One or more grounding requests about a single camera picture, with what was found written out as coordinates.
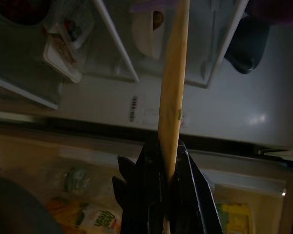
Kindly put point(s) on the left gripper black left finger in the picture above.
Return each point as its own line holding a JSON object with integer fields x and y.
{"x": 146, "y": 195}

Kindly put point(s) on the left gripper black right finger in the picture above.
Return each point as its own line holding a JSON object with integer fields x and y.
{"x": 193, "y": 207}

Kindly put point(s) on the floral round plate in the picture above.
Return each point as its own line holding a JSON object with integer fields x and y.
{"x": 173, "y": 85}

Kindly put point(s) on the white fridge label sticker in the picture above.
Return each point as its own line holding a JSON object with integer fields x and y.
{"x": 133, "y": 108}

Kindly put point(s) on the glass fridge shelf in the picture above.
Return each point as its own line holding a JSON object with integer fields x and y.
{"x": 220, "y": 56}
{"x": 27, "y": 93}
{"x": 115, "y": 36}

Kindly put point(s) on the orange juice carton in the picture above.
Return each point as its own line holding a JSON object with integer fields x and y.
{"x": 92, "y": 217}

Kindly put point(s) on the clear water bottle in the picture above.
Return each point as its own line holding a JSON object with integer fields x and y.
{"x": 73, "y": 179}

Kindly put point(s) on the white bowl with sausage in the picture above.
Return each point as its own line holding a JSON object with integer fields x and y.
{"x": 144, "y": 39}

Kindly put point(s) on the white foam food tray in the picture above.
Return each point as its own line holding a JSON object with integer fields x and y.
{"x": 56, "y": 61}

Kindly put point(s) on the blue-grey cup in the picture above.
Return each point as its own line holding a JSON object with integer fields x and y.
{"x": 249, "y": 44}

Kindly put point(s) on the printed clear food package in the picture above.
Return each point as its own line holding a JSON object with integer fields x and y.
{"x": 78, "y": 29}

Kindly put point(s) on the purple cup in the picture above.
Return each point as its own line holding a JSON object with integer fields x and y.
{"x": 278, "y": 12}

